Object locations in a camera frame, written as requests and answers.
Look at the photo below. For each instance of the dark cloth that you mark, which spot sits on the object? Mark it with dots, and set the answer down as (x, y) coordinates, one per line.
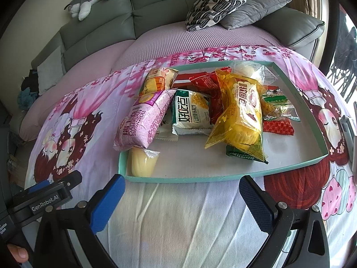
(28, 92)

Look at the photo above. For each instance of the black white patterned pillow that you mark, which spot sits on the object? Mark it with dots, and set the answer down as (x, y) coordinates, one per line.
(220, 2)

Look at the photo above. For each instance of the round bun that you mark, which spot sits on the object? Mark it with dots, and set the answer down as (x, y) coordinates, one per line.
(246, 69)

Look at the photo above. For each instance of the shiny red packet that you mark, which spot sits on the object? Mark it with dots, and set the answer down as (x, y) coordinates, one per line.
(216, 103)

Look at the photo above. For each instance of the white packet orange print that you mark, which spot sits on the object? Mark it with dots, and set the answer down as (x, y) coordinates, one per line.
(167, 132)

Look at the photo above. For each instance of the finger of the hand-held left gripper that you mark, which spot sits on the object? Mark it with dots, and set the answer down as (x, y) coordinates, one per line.
(41, 186)
(74, 179)

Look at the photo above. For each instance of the person's left hand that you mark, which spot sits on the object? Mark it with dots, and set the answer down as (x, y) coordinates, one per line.
(18, 253)

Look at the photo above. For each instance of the teal rimmed white tray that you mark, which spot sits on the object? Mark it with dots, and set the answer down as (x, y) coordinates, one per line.
(195, 162)

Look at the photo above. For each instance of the small red patterned packet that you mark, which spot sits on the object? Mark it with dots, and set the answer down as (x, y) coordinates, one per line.
(279, 127)

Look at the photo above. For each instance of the pink long snack packet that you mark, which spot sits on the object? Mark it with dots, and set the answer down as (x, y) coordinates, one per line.
(145, 120)

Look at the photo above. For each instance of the pink sofa cover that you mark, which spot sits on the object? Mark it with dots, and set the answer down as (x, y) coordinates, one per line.
(167, 42)

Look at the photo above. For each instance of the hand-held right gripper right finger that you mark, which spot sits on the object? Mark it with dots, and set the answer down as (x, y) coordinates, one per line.
(255, 204)

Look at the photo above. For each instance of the pink printed blanket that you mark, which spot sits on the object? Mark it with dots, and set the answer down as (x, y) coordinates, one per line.
(83, 111)

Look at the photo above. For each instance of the grey pillow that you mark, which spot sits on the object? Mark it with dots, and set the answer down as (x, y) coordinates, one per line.
(256, 14)

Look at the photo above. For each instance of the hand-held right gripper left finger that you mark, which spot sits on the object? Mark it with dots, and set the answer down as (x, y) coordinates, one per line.
(107, 204)

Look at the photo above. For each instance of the red packet white label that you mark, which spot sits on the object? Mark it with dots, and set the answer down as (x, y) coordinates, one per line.
(206, 79)

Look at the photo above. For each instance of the dark red snack packet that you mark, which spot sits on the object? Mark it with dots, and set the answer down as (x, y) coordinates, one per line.
(181, 84)

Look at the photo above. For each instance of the jelly cup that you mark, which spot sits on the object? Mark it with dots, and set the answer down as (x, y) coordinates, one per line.
(140, 163)

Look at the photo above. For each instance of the black balcony railing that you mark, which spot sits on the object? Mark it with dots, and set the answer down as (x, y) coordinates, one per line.
(344, 67)

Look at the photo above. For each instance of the cream orange snack packet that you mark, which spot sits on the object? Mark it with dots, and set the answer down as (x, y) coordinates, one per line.
(157, 82)

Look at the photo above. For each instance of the grey metal object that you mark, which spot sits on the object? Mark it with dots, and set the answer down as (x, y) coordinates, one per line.
(348, 129)

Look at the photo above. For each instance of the light grey cushion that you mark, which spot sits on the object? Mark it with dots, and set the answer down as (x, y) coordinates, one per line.
(51, 69)

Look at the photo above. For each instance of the white green snack packet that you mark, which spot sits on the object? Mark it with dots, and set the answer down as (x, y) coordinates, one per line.
(191, 111)

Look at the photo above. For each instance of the large yellow bread packet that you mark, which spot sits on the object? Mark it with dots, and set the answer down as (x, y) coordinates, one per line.
(237, 111)

